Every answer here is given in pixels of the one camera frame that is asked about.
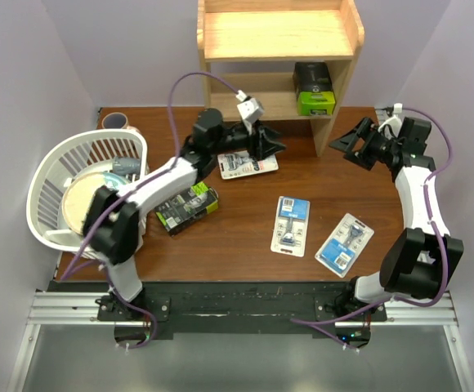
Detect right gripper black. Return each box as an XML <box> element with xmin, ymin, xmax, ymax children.
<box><xmin>328</xmin><ymin>118</ymin><xmax>400</xmax><ymax>172</ymax></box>

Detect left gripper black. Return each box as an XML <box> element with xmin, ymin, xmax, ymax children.
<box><xmin>210</xmin><ymin>120</ymin><xmax>285</xmax><ymax>163</ymax></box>

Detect white Gillette razor blister pack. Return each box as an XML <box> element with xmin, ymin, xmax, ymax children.
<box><xmin>217</xmin><ymin>151</ymin><xmax>279</xmax><ymax>180</ymax></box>

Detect black green razor box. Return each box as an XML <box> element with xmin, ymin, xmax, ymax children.
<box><xmin>293</xmin><ymin>62</ymin><xmax>336</xmax><ymax>117</ymax></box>
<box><xmin>154</xmin><ymin>181</ymin><xmax>219</xmax><ymax>237</ymax></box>

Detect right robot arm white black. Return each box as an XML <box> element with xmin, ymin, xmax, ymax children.
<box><xmin>330</xmin><ymin>117</ymin><xmax>464</xmax><ymax>321</ymax></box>

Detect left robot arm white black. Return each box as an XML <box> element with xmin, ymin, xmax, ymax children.
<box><xmin>82</xmin><ymin>109</ymin><xmax>286</xmax><ymax>320</ymax></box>

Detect wooden two-tier shelf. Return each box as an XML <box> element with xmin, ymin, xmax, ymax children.
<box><xmin>197</xmin><ymin>1</ymin><xmax>364</xmax><ymax>156</ymax></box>

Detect blue razor blister pack centre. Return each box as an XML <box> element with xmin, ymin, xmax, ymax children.
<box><xmin>271</xmin><ymin>196</ymin><xmax>311</xmax><ymax>257</ymax></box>

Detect blue razor blister pack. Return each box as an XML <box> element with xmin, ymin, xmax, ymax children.
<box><xmin>271</xmin><ymin>196</ymin><xmax>311</xmax><ymax>257</ymax></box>
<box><xmin>315</xmin><ymin>213</ymin><xmax>374</xmax><ymax>278</ymax></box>

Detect blue razor blister pack right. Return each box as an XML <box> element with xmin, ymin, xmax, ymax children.
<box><xmin>315</xmin><ymin>213</ymin><xmax>374</xmax><ymax>278</ymax></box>

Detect grey cup in basket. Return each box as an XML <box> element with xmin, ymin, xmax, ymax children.
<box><xmin>111</xmin><ymin>157</ymin><xmax>141</xmax><ymax>176</ymax></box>

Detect purple and pink mug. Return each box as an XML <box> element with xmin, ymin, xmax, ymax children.
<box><xmin>101</xmin><ymin>112</ymin><xmax>129</xmax><ymax>129</ymax></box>

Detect white plastic slatted basket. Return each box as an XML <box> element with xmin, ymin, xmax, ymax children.
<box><xmin>26</xmin><ymin>129</ymin><xmax>149</xmax><ymax>253</ymax></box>

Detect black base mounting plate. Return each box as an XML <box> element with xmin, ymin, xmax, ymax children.
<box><xmin>96</xmin><ymin>282</ymin><xmax>387</xmax><ymax>345</ymax></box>

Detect cream and teal plate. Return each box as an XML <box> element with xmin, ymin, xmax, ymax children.
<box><xmin>62</xmin><ymin>171</ymin><xmax>129</xmax><ymax>235</ymax></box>

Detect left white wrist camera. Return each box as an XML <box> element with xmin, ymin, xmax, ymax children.
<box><xmin>235</xmin><ymin>90</ymin><xmax>264</xmax><ymax>123</ymax></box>

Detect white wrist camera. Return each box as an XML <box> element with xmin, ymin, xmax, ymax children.
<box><xmin>378</xmin><ymin>103</ymin><xmax>403</xmax><ymax>134</ymax></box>
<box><xmin>235</xmin><ymin>90</ymin><xmax>264</xmax><ymax>123</ymax></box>

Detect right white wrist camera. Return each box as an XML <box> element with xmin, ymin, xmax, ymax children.
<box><xmin>378</xmin><ymin>103</ymin><xmax>403</xmax><ymax>134</ymax></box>

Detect aluminium frame rail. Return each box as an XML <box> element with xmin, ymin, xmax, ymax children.
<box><xmin>26</xmin><ymin>108</ymin><xmax>474</xmax><ymax>392</ymax></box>

